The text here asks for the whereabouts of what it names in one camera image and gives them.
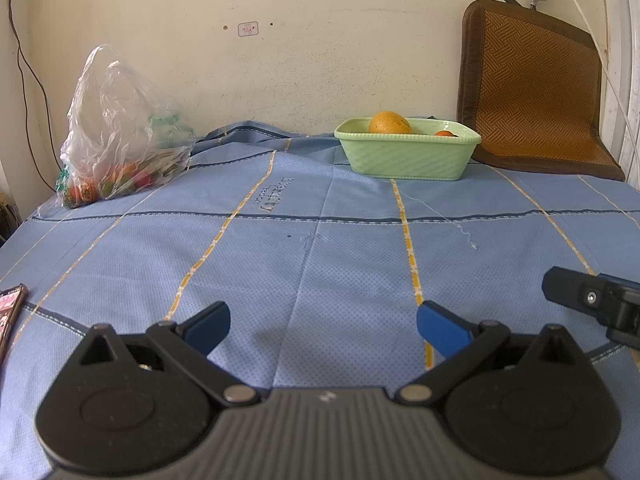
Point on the clear plastic bag of produce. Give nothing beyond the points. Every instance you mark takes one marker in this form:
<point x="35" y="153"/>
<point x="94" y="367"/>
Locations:
<point x="120" y="135"/>

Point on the white loose thread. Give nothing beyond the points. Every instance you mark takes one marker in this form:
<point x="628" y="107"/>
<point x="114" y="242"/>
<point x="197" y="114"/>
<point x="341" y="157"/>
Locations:
<point x="462" y="232"/>

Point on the smartphone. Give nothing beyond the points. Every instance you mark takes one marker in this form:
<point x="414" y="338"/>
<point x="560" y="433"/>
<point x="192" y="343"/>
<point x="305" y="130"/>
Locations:
<point x="9" y="315"/>

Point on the light green plastic basket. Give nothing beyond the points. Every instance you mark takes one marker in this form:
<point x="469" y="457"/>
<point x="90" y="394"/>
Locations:
<point x="407" y="157"/>

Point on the blue striped bedsheet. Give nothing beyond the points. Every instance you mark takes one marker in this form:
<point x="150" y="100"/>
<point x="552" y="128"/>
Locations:
<point x="320" y="270"/>

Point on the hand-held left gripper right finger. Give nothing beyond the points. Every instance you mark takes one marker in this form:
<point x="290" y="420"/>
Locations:
<point x="441" y="332"/>

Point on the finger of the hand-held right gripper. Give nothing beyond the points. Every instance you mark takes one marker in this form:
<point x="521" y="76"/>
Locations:
<point x="570" y="287"/>
<point x="622" y="283"/>

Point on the small orange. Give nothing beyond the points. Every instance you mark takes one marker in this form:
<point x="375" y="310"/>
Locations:
<point x="445" y="133"/>

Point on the pink wall sticker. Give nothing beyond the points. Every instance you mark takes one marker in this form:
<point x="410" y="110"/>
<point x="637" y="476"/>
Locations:
<point x="247" y="28"/>

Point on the white window frame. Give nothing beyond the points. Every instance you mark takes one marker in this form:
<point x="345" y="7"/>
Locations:
<point x="622" y="50"/>

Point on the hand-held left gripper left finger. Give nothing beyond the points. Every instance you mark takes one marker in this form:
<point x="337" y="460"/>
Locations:
<point x="207" y="328"/>

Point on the brown woven seat mat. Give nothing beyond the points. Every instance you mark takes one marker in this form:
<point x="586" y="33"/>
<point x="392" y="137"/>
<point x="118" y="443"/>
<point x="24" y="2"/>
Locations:
<point x="535" y="90"/>

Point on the large yellow grapefruit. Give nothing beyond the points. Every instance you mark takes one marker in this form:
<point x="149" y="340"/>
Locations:
<point x="390" y="122"/>

